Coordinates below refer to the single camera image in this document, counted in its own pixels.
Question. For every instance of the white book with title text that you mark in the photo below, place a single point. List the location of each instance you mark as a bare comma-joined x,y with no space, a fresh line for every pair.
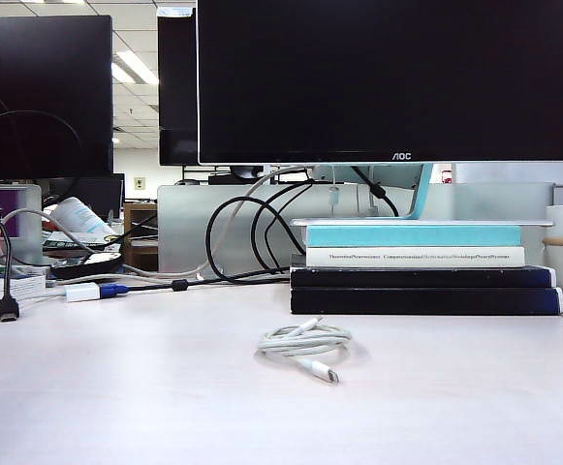
320,262

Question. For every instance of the teal book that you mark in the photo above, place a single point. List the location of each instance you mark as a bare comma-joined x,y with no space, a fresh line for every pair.
407,236

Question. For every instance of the dark navy book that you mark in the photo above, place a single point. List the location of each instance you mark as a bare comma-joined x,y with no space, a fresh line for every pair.
407,277
407,301

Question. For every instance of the brown wooden cabinet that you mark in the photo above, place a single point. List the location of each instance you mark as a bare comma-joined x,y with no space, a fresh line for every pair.
140,213

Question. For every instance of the teal and silver monitor stand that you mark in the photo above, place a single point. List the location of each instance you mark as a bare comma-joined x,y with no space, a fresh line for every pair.
421,194

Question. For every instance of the black flat monitor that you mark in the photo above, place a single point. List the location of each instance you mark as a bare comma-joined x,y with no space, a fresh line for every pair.
43,97
102,194
177,97

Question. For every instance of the black AOC monitor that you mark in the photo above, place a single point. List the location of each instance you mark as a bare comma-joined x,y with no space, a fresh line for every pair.
383,72

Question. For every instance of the black tray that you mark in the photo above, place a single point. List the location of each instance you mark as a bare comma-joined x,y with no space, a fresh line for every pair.
87,269

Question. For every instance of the rolled white and blue paper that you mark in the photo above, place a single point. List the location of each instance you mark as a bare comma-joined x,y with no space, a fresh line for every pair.
77,213

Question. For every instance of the white adapter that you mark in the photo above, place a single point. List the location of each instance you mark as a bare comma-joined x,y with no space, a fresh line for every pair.
82,293

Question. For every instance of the stacked magazines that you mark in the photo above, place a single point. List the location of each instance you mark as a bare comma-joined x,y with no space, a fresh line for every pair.
68,239

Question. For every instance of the ceiling light panel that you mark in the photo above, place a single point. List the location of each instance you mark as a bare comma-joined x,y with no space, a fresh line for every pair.
133,68

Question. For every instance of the wall socket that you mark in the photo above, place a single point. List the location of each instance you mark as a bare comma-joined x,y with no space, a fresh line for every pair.
139,183

